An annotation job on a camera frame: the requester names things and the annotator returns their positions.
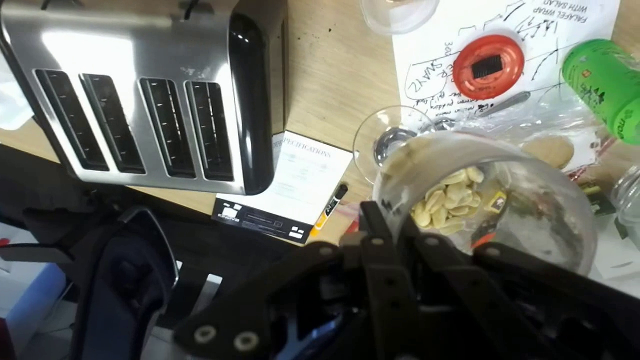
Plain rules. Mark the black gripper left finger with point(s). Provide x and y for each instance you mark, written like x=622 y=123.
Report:
x=307 y=281

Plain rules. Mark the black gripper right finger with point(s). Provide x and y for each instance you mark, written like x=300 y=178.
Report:
x=533 y=300

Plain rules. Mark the wine glass with nuts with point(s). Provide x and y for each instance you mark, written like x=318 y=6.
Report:
x=481 y=201

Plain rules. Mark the silver black four-slot toaster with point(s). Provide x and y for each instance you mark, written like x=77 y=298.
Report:
x=147 y=81

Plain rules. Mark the black marker orange end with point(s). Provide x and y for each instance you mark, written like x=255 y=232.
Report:
x=330 y=204

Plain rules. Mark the clear jar green lid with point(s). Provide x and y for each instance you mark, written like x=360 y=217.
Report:
x=629 y=206

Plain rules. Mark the clear zip bag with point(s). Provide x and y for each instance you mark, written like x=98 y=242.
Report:
x=581 y=142

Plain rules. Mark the black mesh office chair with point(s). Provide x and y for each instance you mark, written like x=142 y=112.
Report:
x=126 y=286

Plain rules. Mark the green plastic bottle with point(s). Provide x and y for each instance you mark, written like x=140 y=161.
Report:
x=603 y=83

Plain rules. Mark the white scribbled paper sheet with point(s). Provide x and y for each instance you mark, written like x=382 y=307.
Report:
x=426 y=73

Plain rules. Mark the white cardboard box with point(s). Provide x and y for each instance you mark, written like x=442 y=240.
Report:
x=30 y=300

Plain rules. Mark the clear plastic cup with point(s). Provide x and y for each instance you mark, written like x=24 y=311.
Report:
x=399 y=14

